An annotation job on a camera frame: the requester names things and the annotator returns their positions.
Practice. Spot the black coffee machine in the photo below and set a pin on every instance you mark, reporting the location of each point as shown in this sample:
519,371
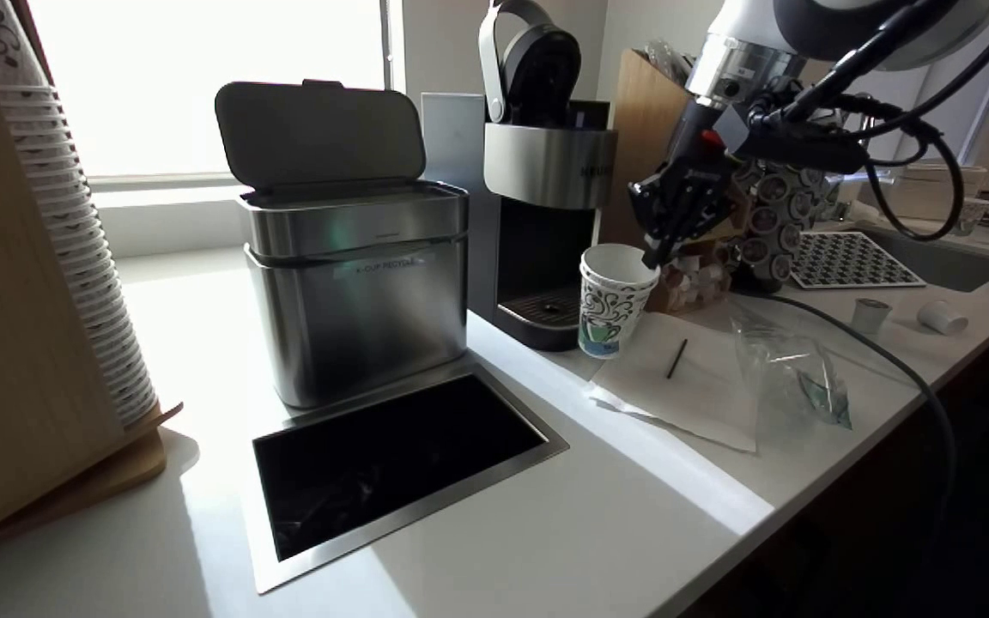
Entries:
548,164

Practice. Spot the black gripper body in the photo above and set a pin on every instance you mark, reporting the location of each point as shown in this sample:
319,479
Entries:
688,193

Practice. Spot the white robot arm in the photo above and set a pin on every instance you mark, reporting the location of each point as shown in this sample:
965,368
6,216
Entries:
771,85

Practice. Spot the small white cup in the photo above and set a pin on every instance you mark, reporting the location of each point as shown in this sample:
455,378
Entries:
870,314

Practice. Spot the wooden cup dispenser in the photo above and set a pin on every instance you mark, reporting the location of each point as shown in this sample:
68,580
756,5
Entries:
59,441

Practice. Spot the steel trash bin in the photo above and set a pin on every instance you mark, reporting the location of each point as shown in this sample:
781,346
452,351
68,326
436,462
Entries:
357,262

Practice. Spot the clear plastic bag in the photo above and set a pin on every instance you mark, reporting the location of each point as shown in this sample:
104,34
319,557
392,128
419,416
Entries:
791,378

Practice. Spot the countertop trash chute frame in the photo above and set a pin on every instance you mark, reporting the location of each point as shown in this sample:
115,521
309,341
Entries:
322,489

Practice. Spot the stack of paper cups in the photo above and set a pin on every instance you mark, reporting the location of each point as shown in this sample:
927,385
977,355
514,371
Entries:
59,187

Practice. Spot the patterned paper cup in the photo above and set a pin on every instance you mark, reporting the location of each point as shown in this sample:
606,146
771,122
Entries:
614,287

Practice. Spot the patterned mat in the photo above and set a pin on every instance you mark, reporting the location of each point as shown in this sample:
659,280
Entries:
850,262

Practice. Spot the black stir stick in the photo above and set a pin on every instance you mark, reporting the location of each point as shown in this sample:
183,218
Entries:
676,355

